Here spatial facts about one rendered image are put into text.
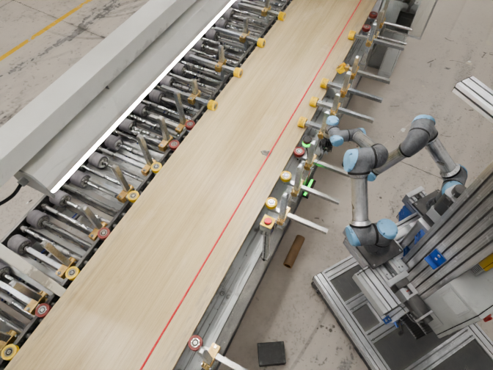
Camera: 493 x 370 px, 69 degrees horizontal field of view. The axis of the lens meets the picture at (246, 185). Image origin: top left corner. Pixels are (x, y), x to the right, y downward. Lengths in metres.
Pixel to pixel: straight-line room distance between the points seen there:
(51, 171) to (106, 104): 0.22
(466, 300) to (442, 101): 3.17
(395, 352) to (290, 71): 2.39
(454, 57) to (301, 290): 3.77
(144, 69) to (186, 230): 1.49
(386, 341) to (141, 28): 2.60
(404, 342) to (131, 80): 2.60
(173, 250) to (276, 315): 1.15
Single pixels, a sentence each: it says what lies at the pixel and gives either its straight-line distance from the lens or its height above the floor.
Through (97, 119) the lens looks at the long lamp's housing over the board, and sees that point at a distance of 0.98.
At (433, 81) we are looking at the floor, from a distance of 5.14.
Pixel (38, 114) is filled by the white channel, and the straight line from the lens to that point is 0.91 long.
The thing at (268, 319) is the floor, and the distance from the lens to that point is 3.10.
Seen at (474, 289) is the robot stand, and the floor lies 1.23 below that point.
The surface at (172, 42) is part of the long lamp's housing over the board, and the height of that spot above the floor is 2.37.
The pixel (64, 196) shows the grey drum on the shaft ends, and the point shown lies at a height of 0.84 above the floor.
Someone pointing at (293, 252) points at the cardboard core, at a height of 0.08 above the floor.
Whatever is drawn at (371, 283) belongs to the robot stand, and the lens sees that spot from 2.27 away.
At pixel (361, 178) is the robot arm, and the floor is 1.47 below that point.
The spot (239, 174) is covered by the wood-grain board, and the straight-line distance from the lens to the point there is 2.59.
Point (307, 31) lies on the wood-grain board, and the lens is 3.88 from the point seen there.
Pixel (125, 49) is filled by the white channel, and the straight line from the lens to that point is 1.02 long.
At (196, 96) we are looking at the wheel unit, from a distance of 3.06.
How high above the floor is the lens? 3.02
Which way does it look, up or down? 57 degrees down
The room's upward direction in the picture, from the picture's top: 2 degrees counter-clockwise
